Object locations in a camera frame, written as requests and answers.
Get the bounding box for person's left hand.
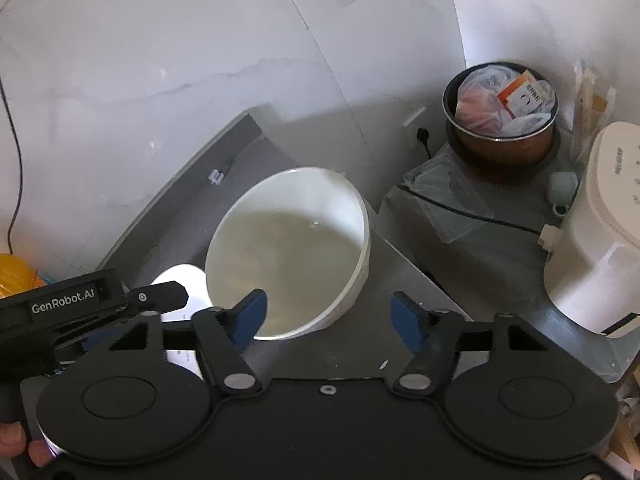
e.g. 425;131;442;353
0;421;53;469

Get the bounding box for clear plastic container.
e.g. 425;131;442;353
401;164;496;243

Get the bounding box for wrapped chopstick packets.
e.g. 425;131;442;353
570;60;617;161

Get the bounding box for white ceramic bowl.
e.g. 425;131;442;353
204;166;371;342

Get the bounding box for brown cooking pot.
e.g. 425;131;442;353
442;61;559;173

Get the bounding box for white plate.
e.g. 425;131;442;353
149;263;213;323

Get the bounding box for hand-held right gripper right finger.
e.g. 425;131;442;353
391;290;553;395

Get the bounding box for white rice cooker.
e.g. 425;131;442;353
539;121;640;338

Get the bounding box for orange juice bottle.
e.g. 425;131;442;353
0;253;43;302

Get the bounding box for black kettle power cable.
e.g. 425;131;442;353
397;184;546;236

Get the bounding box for black wall plug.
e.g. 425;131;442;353
416;127;435;160

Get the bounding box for thin black cable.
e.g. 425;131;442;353
0;75;24;257

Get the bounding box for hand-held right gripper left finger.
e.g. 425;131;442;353
107;288;269;395

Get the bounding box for clear plastic tub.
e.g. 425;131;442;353
545;305;637;384

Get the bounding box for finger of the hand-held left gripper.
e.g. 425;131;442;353
125;281;189;313

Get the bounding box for white plastic bag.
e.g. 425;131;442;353
455;64;557;137

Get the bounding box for orange cardboard box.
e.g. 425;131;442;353
496;70;551;117

